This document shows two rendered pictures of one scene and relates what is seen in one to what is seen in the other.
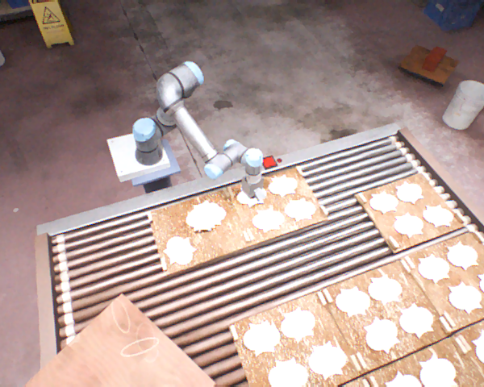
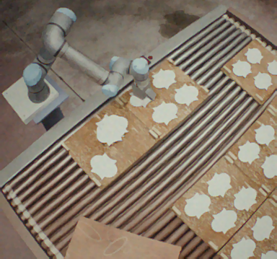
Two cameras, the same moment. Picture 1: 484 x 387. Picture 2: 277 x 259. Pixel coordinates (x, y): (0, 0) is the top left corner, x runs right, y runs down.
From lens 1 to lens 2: 0.31 m
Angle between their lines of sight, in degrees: 12
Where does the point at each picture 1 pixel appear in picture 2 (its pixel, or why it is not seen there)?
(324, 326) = (236, 178)
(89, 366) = not seen: outside the picture
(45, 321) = (35, 249)
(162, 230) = (81, 154)
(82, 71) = not seen: outside the picture
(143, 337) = (114, 239)
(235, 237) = (143, 138)
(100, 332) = (81, 246)
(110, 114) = not seen: outside the picture
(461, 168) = (262, 22)
